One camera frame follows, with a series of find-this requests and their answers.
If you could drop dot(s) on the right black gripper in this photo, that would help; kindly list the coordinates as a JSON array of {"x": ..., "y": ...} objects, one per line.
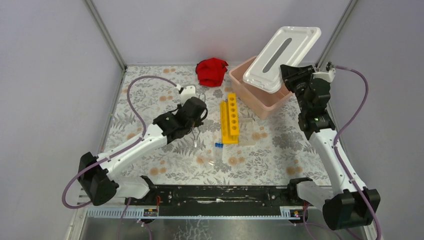
[{"x": 292, "y": 75}]

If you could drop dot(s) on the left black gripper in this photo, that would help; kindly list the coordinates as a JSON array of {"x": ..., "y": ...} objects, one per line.
[{"x": 197, "y": 122}]

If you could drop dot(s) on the metal forceps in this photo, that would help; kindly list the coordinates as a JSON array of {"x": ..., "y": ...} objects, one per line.
[{"x": 196, "y": 131}]

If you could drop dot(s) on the pink plastic storage box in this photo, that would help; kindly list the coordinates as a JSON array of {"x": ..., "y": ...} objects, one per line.
[{"x": 262, "y": 103}]

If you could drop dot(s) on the white plastic box lid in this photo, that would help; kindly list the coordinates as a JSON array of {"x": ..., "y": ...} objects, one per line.
[{"x": 288, "y": 46}]

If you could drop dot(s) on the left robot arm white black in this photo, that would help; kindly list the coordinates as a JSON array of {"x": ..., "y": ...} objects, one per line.
[{"x": 100, "y": 175}]

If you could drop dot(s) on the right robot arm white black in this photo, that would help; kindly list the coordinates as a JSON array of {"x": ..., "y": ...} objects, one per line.
[{"x": 351, "y": 203}]

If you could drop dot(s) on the yellow test tube rack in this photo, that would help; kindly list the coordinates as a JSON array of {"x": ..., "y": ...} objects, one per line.
[{"x": 230, "y": 129}]

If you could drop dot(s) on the clear tube blue cap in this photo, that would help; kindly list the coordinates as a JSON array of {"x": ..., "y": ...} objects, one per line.
[
  {"x": 214, "y": 153},
  {"x": 221, "y": 150}
]

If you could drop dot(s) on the red cloth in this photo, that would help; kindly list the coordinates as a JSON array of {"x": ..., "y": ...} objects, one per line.
[{"x": 210, "y": 72}]

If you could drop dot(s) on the floral table mat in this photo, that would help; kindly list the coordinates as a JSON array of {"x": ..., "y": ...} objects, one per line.
[{"x": 281, "y": 151}]

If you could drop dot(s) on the clear plastic container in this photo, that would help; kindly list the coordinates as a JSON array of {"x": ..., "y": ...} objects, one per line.
[{"x": 246, "y": 138}]

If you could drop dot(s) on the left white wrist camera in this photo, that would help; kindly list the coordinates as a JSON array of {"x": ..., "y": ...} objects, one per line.
[{"x": 186, "y": 92}]

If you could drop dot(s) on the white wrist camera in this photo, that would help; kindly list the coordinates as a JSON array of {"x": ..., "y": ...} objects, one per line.
[
  {"x": 328, "y": 75},
  {"x": 186, "y": 92}
]

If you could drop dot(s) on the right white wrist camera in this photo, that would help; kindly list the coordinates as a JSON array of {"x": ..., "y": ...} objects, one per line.
[{"x": 328, "y": 75}]

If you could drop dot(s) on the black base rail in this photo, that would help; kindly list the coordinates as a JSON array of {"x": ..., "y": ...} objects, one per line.
[{"x": 218, "y": 197}]

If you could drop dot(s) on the white slotted cable duct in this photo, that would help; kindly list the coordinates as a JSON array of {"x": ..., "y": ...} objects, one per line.
[{"x": 192, "y": 213}]

